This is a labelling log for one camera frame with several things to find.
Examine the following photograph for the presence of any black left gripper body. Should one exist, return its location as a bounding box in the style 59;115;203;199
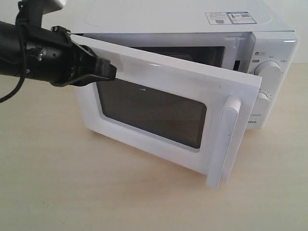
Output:
18;25;83;87

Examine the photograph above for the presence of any white microwave door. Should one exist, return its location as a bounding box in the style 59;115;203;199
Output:
72;35;262;187

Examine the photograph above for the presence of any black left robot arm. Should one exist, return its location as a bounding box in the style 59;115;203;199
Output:
0;0;117;87

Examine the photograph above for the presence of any white Midea microwave body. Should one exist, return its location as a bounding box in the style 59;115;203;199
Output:
72;0;299;129

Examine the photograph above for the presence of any blue white warning sticker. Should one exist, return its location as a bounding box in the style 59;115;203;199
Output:
205;12;257;25

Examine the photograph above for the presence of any lower white timer knob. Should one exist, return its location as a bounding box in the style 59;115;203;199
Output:
252;92;269;114

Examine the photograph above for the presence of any upper white power knob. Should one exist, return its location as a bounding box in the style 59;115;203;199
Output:
254;61;282;85

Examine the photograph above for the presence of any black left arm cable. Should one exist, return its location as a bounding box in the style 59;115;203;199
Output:
0;4;28;104

